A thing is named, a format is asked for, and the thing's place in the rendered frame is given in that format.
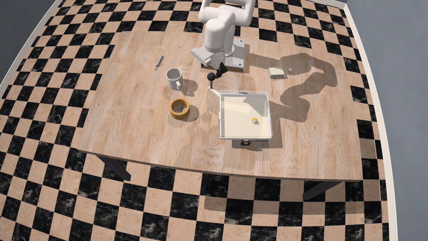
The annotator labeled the grey mug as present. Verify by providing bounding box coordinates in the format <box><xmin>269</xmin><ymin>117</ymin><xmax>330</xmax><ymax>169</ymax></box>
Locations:
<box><xmin>166</xmin><ymin>68</ymin><xmax>183</xmax><ymax>91</ymax></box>

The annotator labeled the tan hollow ring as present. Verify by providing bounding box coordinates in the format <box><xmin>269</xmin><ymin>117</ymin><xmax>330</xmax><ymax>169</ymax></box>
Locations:
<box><xmin>170</xmin><ymin>98</ymin><xmax>190</xmax><ymax>120</ymax></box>

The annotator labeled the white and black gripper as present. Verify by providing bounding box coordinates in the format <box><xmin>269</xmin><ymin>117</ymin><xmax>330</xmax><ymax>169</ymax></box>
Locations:
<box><xmin>209</xmin><ymin>51</ymin><xmax>228</xmax><ymax>79</ymax></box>

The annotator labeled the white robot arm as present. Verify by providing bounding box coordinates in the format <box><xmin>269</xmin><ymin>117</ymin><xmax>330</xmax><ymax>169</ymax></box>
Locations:
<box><xmin>191</xmin><ymin>0</ymin><xmax>256</xmax><ymax>67</ymax></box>

